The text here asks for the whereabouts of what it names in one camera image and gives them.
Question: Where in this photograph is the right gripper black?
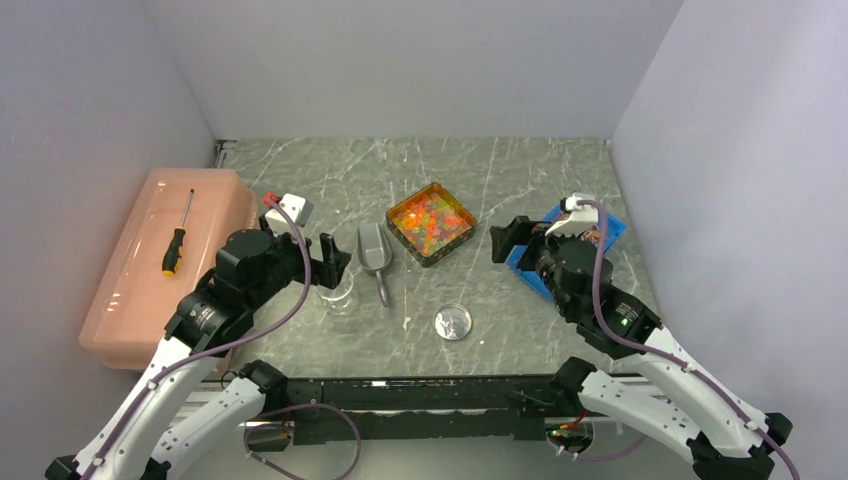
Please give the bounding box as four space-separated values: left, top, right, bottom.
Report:
489 215 582 317

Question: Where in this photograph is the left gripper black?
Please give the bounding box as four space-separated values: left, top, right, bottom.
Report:
246 214 350 309

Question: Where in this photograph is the metal scoop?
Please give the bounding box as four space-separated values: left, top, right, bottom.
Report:
357 223 393 308

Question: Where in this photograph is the clear plastic cup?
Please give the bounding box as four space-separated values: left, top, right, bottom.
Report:
316 272 358 316

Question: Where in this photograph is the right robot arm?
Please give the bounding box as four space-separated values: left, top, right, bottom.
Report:
489 216 792 479

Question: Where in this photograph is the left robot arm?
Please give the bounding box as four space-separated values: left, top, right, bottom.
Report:
45 229 351 479

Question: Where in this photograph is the candy tin with gummies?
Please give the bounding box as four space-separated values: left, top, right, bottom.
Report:
385 182 477 268

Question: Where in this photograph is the clear round lid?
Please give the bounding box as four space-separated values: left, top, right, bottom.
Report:
433 303 473 341

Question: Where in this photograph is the blue bin of lollipops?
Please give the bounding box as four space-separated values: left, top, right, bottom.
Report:
506 205 627 302

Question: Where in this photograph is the yellow black screwdriver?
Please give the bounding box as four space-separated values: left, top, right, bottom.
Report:
161 189 195 276

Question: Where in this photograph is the pink plastic storage box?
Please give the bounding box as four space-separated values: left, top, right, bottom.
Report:
78 168 257 371

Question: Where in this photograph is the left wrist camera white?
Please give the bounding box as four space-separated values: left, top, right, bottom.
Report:
262 192 314 235

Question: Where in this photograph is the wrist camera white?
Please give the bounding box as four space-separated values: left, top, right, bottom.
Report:
544 193 599 238
262 192 314 235

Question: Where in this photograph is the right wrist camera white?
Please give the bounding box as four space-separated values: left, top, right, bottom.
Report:
544 193 599 238

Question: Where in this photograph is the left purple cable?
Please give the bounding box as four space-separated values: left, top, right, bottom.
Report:
79 198 313 480

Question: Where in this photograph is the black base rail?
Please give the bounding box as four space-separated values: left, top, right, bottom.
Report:
248 374 605 452

